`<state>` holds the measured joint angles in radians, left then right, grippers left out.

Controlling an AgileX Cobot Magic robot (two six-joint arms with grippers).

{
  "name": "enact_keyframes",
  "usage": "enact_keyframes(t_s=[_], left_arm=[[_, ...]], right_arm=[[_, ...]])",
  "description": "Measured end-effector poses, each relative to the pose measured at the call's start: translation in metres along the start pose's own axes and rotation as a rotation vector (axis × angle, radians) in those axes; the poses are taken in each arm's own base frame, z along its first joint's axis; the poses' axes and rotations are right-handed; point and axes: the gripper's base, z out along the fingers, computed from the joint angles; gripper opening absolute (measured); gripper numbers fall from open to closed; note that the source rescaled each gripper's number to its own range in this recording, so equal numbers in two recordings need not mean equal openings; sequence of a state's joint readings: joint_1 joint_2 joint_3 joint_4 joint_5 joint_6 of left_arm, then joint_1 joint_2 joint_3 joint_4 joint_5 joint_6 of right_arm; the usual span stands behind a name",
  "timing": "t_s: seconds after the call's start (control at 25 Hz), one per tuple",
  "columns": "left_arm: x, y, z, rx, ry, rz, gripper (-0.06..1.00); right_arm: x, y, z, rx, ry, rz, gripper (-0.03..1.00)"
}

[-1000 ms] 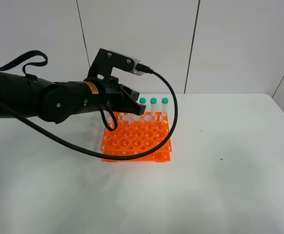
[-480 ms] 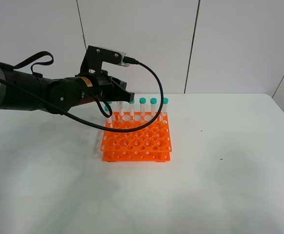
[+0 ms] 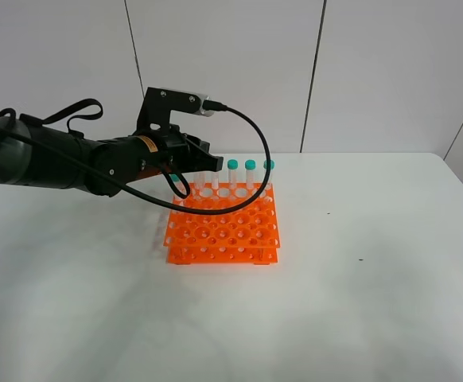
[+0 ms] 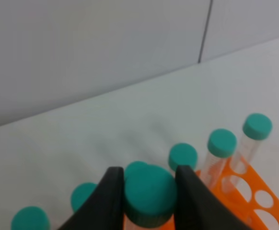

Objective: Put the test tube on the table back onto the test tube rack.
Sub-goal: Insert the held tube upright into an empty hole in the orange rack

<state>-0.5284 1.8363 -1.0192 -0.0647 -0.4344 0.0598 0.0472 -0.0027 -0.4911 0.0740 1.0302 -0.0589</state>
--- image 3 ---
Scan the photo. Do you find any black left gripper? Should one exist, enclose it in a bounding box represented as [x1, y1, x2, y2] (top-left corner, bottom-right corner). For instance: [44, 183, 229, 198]
[91, 125, 222, 185]

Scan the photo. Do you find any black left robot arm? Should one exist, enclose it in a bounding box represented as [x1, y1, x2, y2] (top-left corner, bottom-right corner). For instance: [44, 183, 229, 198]
[0, 119, 223, 197]

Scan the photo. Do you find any row tube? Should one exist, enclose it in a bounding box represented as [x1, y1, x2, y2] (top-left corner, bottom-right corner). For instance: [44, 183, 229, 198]
[227, 159, 239, 189]
[211, 172, 220, 191]
[244, 159, 256, 191]
[263, 159, 275, 191]
[193, 172, 205, 190]

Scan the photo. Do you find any front-left racked test tube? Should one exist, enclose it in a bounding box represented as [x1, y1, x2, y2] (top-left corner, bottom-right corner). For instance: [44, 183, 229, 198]
[170, 174, 185, 193]

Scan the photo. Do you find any orange plastic test tube rack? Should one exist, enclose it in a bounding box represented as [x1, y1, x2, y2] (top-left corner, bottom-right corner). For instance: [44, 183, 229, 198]
[164, 186, 281, 265]

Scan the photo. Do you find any black camera cable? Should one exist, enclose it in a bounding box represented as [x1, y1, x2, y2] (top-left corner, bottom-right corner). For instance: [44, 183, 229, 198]
[0, 101, 273, 218]

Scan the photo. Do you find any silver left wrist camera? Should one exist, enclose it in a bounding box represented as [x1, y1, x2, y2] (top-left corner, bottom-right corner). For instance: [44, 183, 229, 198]
[135, 87, 214, 135]

